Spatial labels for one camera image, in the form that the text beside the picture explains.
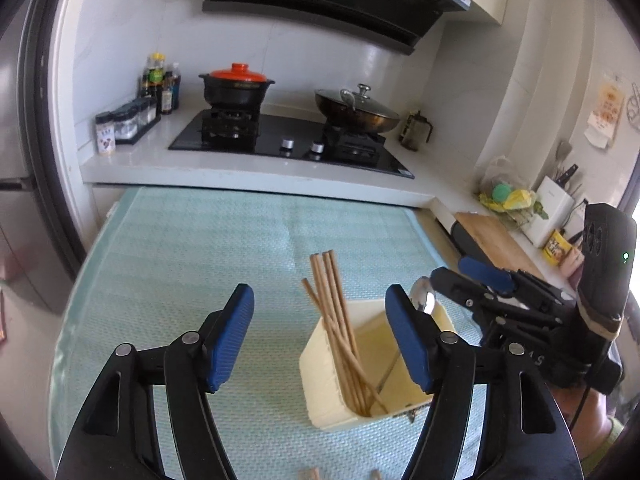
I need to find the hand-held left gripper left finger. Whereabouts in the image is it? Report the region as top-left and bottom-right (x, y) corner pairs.
(55, 284), (256, 480)

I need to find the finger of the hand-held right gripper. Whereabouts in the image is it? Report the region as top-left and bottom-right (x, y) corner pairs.
(430, 266), (507, 322)
(459, 255), (576, 307)

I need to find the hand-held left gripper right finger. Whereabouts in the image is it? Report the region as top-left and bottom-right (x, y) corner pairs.
(385, 284), (586, 480)

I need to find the metal spoon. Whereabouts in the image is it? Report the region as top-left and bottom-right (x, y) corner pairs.
(375, 277), (437, 393)

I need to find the cream plastic utensil holder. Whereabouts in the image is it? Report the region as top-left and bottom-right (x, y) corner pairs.
(299, 297), (457, 432)

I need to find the person's right forearm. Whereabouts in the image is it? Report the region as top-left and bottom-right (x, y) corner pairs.
(555, 387), (626, 466)

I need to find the wooden cutting board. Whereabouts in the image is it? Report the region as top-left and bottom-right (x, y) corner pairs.
(454, 211), (544, 281)

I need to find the black tray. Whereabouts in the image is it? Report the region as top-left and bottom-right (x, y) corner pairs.
(449, 220), (497, 267)

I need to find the yellow packet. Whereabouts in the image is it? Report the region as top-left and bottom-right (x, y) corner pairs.
(542, 229), (571, 266)

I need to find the bag of colourful scrubbers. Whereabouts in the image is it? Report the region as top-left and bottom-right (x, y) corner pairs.
(475, 156), (550, 227)

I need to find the white knife block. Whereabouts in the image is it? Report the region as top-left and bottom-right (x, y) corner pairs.
(525, 176), (575, 249)

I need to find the teal textured table cloth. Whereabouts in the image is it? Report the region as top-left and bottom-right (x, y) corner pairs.
(47, 186), (501, 480)

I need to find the wok with glass lid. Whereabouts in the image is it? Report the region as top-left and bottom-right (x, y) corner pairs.
(314, 83), (401, 135)

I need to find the black gas stove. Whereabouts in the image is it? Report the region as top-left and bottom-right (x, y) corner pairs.
(168, 109), (416, 180)

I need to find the white label spice jar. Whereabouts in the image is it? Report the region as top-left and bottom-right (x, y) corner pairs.
(95, 112), (117, 156)

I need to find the rack of spice jars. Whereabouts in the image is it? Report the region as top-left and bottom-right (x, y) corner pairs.
(114, 97), (162, 144)

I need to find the dark sauce bottle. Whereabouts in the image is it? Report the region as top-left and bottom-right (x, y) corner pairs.
(160, 71), (176, 115)

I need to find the black pot with orange lid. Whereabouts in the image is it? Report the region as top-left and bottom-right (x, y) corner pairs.
(199, 63), (276, 110)

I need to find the grey refrigerator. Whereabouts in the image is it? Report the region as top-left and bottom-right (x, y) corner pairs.
(0, 0), (81, 311)

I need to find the yellow cap sauce bottle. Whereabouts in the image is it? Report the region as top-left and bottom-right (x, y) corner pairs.
(147, 52), (166, 100)

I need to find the hanging wall calendar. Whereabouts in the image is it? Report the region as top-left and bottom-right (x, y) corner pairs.
(584, 72), (626, 150)

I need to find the hanging wire rack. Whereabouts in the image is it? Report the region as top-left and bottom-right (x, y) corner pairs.
(625, 80), (640, 124)

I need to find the black door frame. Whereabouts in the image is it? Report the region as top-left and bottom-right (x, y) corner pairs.
(20, 0), (97, 282)

